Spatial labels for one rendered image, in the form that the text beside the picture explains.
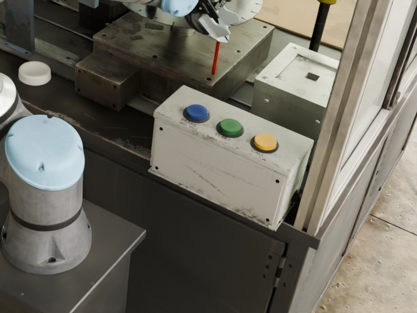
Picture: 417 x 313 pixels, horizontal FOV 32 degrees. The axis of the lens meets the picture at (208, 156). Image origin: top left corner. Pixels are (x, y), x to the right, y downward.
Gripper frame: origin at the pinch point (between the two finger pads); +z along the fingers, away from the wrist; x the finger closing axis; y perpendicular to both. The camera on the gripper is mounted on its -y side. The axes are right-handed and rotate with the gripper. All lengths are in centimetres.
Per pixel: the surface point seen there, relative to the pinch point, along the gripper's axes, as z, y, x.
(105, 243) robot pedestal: 3.1, 1.5, -46.4
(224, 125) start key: 3.0, 11.0, -18.3
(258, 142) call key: 6.0, 17.6, -18.8
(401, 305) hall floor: 121, -1, 3
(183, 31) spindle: 7.1, -20.1, 6.9
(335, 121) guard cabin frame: 4.5, 31.2, -13.0
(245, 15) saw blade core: 6.3, -4.8, 11.9
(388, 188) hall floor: 131, -30, 48
